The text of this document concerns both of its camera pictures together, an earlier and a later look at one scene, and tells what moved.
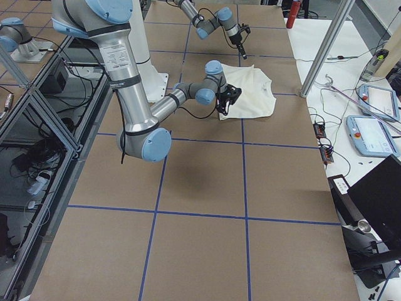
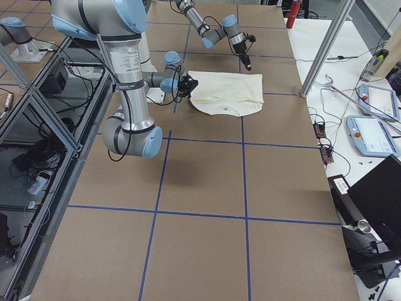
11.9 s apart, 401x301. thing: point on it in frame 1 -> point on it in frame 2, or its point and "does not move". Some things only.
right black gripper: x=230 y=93 -> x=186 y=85
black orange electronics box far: x=319 y=130 does not move
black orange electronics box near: x=326 y=155 does not move
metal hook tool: x=330 y=84 does not move
